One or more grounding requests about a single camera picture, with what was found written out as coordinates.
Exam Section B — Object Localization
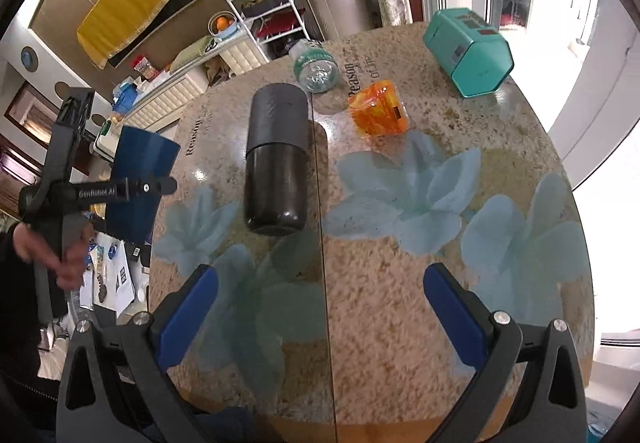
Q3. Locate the orange translucent plastic container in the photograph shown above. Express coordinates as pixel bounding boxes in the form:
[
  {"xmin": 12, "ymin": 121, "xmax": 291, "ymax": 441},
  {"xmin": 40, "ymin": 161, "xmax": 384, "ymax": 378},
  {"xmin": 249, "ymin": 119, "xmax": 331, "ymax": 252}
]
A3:
[{"xmin": 348, "ymin": 79, "xmax": 410, "ymax": 137}]

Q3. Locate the black cylindrical thermos bottle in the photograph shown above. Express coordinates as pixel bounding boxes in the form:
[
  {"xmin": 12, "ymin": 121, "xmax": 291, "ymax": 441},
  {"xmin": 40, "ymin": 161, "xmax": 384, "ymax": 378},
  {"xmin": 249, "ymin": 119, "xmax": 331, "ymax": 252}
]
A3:
[{"xmin": 244, "ymin": 82, "xmax": 310, "ymax": 236}]

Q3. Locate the dark blue plastic cup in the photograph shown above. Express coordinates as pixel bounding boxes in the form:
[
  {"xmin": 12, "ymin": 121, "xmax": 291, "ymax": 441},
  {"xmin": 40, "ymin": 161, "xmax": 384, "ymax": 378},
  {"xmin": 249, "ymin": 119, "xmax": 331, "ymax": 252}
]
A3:
[{"xmin": 105, "ymin": 126, "xmax": 180, "ymax": 245}]

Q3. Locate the bowl of oranges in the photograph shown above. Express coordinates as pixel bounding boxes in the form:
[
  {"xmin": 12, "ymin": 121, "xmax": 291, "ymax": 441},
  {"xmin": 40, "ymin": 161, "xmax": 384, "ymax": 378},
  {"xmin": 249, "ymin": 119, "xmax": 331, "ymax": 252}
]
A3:
[{"xmin": 207, "ymin": 11, "xmax": 239, "ymax": 40}]

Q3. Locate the teal hexagonal tin box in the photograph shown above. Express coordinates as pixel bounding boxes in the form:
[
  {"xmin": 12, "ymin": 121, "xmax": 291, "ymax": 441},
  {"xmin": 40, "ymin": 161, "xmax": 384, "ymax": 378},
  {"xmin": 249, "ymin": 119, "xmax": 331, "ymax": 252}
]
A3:
[{"xmin": 423, "ymin": 8, "xmax": 514, "ymax": 99}]

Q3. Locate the white wire shelf rack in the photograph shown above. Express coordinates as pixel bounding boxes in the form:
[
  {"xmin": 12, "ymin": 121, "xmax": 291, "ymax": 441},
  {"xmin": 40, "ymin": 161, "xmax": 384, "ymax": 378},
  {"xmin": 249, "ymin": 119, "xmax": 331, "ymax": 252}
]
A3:
[{"xmin": 224, "ymin": 0, "xmax": 310, "ymax": 62}]

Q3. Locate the clear green-label plastic bottle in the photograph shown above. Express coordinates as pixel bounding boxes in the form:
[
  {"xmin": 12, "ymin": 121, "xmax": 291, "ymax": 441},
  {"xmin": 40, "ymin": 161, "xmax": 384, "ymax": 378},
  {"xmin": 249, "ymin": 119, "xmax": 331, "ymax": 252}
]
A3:
[{"xmin": 288, "ymin": 39, "xmax": 340, "ymax": 94}]

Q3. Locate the person's left hand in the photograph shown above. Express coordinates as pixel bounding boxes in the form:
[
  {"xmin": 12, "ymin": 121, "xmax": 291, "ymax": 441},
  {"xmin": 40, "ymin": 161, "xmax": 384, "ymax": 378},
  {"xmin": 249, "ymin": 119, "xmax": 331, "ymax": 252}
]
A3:
[{"xmin": 13, "ymin": 223, "xmax": 94, "ymax": 290}]

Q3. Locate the white tufted low cabinet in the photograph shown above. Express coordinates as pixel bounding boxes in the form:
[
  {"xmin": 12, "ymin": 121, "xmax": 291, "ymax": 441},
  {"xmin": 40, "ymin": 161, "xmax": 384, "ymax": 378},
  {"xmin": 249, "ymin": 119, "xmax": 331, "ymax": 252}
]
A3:
[{"xmin": 118, "ymin": 34, "xmax": 269, "ymax": 131}]

